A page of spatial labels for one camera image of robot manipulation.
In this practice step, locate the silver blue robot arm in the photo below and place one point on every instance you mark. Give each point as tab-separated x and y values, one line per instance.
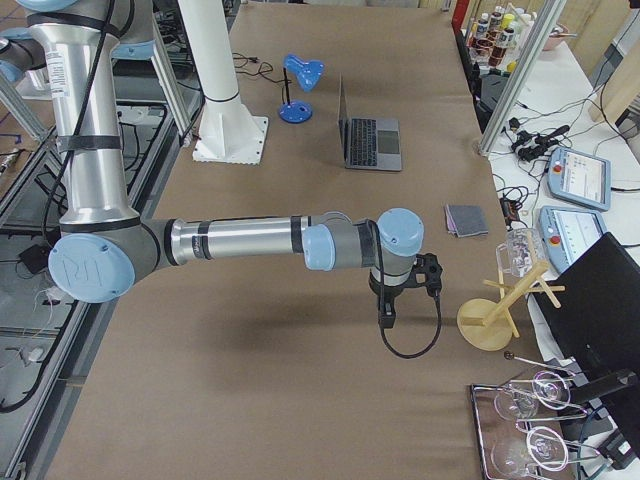
106	247

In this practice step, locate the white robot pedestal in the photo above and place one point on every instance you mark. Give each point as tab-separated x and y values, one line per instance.
228	132

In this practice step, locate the grey folded cloths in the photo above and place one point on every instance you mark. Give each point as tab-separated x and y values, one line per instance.
465	220

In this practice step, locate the teach pendant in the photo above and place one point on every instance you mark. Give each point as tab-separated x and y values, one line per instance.
580	178
567	233

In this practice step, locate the far teach pendant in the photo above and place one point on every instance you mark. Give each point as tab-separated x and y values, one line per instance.
580	178

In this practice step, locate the wooden mug tree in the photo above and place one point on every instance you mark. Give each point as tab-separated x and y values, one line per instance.
488	325

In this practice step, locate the clear glass mug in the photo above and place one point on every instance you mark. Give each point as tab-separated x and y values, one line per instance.
522	248

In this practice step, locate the copper wire bottle rack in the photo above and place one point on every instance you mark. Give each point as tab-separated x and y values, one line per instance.
496	36

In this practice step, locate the wine glass rack tray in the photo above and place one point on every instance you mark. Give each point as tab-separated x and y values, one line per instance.
519	423

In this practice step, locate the pink bowl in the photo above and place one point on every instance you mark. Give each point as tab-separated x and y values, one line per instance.
558	35

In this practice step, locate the grey laptop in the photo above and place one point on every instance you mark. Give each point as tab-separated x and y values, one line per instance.
368	143

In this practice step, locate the blue desk lamp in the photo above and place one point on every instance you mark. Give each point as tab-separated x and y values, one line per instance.
306	74

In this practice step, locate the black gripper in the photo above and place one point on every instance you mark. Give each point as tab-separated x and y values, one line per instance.
385	296

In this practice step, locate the aluminium frame post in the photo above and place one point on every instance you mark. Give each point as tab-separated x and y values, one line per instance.
546	20

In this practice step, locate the lower wine glass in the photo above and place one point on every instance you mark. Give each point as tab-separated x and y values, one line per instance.
533	455

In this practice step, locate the near teach pendant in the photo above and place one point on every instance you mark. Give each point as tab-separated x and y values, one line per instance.
567	233

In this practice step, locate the black monitor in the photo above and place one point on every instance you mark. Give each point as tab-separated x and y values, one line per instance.
597	323

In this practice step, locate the upper wine glass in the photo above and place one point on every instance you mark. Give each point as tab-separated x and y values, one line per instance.
521	398

